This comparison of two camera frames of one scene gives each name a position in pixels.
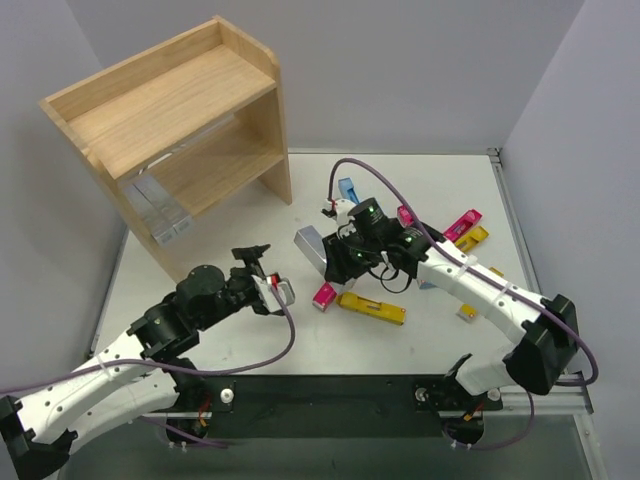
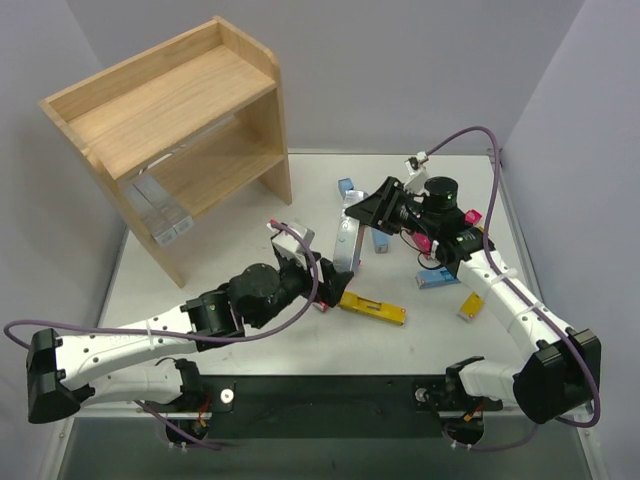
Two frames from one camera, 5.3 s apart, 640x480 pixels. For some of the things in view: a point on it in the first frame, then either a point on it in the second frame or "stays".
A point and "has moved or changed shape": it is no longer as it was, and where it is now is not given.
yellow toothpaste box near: [469, 311] stays
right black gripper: [338, 256] -> [391, 204]
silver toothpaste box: [311, 244] has moved or changed shape
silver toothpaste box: [160, 227] stays
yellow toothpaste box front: [372, 308] stays
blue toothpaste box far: [347, 190] stays
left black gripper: [248, 267] -> [320, 278]
